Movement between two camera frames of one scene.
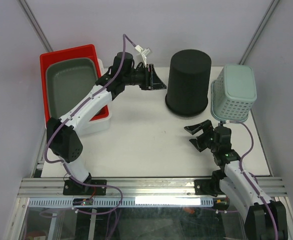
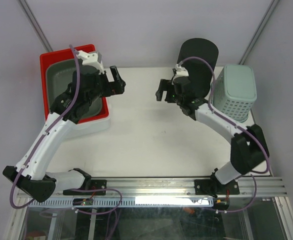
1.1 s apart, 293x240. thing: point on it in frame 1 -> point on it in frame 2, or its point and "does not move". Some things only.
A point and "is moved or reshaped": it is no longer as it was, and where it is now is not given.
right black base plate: [208, 187] does not move
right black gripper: [206, 126] -> [165, 85]
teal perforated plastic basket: [232, 93] does not move
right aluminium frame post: [273, 5] does not move
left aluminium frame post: [35, 24] does not move
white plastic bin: [100, 125] does not move
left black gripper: [152, 81] -> [113, 88]
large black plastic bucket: [188, 82] is moved or reshaped
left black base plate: [72, 188] does not move
